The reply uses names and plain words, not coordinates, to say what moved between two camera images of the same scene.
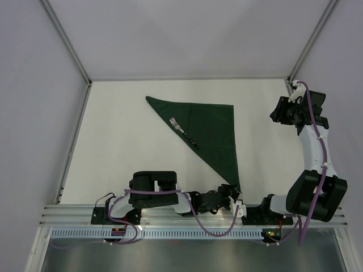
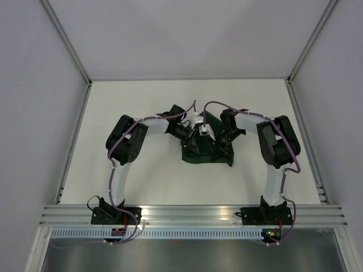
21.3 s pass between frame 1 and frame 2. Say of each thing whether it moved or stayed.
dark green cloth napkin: moved
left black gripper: moved
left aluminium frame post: stayed
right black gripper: moved
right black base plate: stayed
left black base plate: stayed
